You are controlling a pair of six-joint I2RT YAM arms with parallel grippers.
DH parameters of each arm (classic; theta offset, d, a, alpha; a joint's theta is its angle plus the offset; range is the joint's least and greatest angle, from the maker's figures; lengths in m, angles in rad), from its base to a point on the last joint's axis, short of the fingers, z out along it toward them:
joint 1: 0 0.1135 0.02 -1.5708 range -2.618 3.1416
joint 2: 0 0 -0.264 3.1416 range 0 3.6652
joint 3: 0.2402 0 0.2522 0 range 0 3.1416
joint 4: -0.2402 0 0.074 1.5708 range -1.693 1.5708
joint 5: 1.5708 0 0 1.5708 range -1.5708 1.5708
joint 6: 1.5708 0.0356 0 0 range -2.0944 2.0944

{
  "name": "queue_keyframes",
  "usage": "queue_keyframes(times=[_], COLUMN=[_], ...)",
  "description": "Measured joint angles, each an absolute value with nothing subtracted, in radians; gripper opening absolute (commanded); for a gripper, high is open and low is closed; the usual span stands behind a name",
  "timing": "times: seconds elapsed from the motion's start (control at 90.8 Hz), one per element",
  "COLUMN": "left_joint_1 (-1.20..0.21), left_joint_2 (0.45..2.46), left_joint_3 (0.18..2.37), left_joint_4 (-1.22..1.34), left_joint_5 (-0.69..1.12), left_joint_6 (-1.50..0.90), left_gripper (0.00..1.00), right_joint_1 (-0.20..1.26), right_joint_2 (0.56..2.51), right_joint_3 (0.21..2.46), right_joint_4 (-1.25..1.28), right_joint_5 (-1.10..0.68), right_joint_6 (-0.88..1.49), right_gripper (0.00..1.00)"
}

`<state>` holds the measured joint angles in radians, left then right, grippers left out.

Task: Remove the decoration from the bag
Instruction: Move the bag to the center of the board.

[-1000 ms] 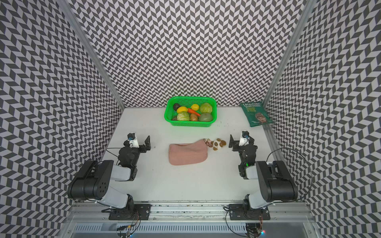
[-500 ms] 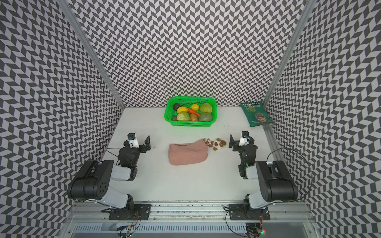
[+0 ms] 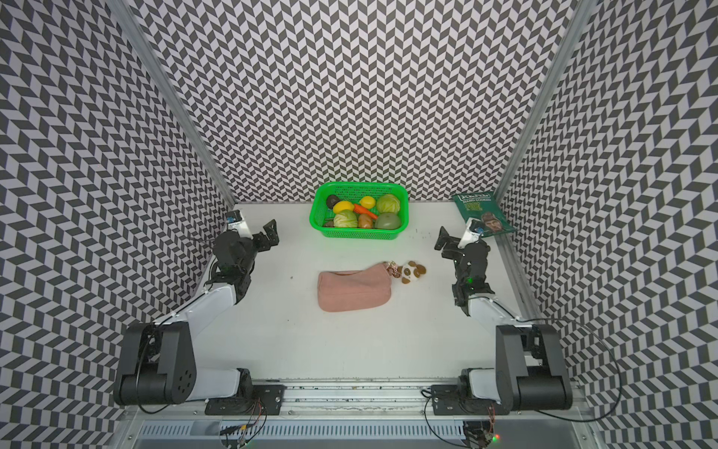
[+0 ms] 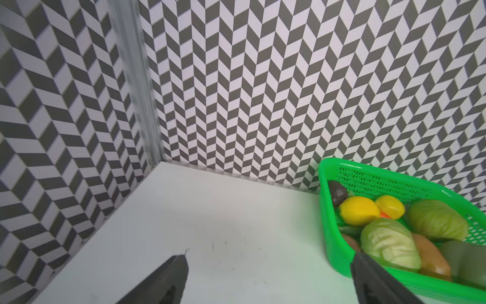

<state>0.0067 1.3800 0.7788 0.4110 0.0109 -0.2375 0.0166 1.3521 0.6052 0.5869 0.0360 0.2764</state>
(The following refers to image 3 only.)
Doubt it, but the left aluminium corner post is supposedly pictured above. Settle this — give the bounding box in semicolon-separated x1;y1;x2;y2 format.
107;0;236;207

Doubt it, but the pink corduroy bag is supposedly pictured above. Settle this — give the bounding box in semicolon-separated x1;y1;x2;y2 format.
317;263;392;312

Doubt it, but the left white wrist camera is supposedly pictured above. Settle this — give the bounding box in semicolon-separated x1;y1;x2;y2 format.
225;210;252;239

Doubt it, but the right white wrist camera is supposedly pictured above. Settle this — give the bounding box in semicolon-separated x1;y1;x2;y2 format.
457;217;486;249

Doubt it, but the orange toy carrot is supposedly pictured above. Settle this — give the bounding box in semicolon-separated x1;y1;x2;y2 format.
353;204;378;220

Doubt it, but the grey green toy avocado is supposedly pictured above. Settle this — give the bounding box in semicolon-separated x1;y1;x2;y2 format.
374;213;402;230

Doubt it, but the brown toy potato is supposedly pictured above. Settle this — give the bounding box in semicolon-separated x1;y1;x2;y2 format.
357;214;374;229

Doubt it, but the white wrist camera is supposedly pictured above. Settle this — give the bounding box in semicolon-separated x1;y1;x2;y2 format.
225;210;252;239
457;217;486;249

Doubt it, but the green toy lettuce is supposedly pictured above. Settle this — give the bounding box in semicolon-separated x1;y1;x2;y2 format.
333;210;358;228

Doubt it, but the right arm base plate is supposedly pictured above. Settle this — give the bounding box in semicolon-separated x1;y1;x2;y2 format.
426;385;510;416

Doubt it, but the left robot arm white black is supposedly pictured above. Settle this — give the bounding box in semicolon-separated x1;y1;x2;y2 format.
113;211;280;409

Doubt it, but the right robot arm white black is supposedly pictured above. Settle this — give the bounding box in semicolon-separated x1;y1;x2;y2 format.
435;227;573;415

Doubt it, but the green plastic basket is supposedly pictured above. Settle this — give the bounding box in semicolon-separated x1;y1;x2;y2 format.
309;181;409;239

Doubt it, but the yellow toy lemon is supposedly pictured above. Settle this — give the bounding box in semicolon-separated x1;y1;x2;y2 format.
358;196;376;211

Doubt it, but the aluminium front rail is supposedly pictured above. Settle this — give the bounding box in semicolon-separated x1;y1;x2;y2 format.
122;379;596;422

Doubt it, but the dark purple toy fruit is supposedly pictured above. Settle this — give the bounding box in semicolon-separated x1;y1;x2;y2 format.
325;195;340;210

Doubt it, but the plush keychain decoration with carabiners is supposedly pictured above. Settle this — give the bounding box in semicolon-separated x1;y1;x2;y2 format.
383;260;427;284

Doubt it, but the aluminium corner post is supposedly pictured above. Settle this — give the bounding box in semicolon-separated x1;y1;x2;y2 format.
107;0;236;207
495;0;599;201

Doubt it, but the green book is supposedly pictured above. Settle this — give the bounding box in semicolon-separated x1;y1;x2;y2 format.
452;191;515;237

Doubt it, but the right aluminium corner post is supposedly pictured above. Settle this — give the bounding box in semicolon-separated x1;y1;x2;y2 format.
495;0;599;201

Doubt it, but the light green toy cabbage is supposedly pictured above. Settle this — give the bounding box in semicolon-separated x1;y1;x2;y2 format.
376;194;401;214

